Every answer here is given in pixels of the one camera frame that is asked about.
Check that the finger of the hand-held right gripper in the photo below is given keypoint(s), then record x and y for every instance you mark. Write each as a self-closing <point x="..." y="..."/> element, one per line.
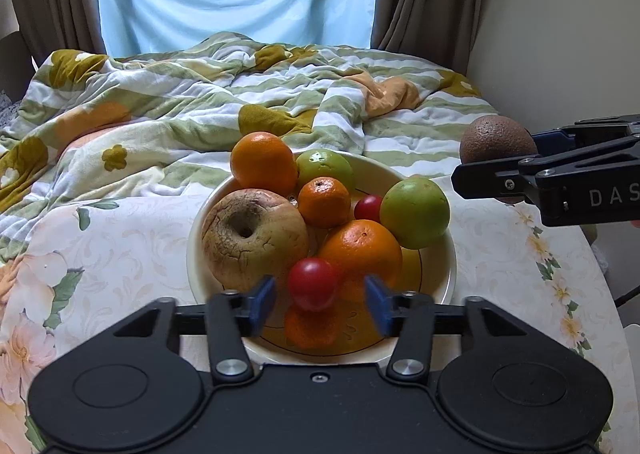
<point x="490" y="181"/>
<point x="565" y="137"/>

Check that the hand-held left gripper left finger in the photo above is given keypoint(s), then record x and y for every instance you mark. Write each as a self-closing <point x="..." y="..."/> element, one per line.
<point x="262" y="306"/>

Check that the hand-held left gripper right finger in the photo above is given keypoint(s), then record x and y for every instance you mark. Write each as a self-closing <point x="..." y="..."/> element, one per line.
<point x="377" y="304"/>

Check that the brown kiwi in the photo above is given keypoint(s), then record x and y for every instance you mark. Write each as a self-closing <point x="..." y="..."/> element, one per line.
<point x="495" y="139"/>

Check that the large orange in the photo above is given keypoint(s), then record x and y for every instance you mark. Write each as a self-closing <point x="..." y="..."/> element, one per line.
<point x="361" y="251"/>
<point x="263" y="162"/>

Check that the cream oval bowl yellow inside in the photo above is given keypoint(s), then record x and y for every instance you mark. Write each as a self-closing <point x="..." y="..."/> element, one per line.
<point x="430" y="279"/>

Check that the large wrinkled yellow apple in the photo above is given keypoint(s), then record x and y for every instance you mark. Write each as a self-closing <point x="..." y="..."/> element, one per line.
<point x="255" y="239"/>

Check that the large green apple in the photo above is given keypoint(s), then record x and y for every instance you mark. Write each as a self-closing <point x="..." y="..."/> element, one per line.
<point x="415" y="211"/>

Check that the small mandarin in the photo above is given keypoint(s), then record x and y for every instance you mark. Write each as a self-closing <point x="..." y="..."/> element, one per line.
<point x="324" y="201"/>

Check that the small red cherry tomato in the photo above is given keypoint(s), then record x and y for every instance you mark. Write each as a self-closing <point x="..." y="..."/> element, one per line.
<point x="368" y="207"/>

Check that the small green apple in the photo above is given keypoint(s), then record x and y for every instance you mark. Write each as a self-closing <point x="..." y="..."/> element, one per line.
<point x="327" y="167"/>

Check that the floral cream tablecloth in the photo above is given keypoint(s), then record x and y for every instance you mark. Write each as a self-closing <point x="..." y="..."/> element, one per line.
<point x="125" y="254"/>

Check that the striped floral blanket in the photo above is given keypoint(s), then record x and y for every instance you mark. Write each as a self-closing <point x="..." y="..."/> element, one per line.
<point x="175" y="99"/>

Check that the grey headboard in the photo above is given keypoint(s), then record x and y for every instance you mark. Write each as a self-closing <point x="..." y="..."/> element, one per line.
<point x="15" y="64"/>

